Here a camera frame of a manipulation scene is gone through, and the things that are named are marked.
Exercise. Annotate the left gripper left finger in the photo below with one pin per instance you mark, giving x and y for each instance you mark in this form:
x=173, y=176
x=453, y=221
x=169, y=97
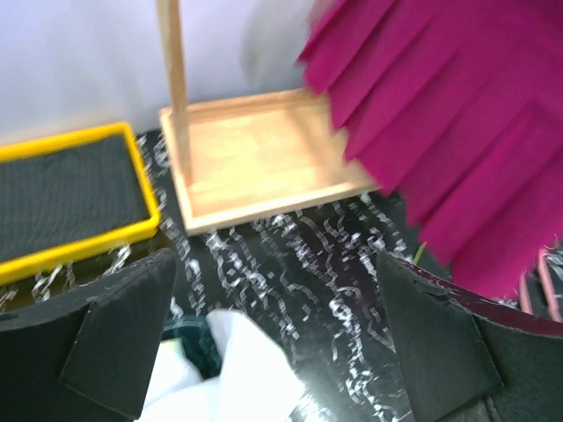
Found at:
x=87, y=355

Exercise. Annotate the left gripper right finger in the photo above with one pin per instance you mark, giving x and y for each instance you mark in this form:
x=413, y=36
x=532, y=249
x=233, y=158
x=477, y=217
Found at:
x=467, y=358

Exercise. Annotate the pink hanger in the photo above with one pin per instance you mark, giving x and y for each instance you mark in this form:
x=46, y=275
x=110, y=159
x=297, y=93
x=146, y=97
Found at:
x=540, y=291

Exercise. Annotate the floral pastel garment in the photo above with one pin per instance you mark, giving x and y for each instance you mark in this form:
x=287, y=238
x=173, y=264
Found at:
x=174, y=347

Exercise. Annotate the white garment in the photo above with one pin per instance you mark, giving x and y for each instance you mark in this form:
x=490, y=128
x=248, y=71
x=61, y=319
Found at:
x=256, y=382

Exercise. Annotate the navy plaid skirt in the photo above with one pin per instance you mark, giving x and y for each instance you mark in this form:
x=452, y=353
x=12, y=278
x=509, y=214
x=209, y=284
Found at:
x=197, y=343

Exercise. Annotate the yellow-green hanger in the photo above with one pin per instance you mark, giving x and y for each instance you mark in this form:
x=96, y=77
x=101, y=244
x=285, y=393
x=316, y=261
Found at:
x=419, y=253

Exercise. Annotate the magenta pleated skirt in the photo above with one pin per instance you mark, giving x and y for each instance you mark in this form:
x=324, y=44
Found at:
x=456, y=106

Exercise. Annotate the yellow plastic tray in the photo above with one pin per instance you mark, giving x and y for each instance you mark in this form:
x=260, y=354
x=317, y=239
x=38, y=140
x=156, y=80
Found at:
x=46, y=260

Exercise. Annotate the black folded cloth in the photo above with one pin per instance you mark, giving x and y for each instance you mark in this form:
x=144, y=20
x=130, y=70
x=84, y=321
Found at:
x=67, y=196

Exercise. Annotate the wooden clothes rack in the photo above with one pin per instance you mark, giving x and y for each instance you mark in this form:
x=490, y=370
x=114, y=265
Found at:
x=238, y=159

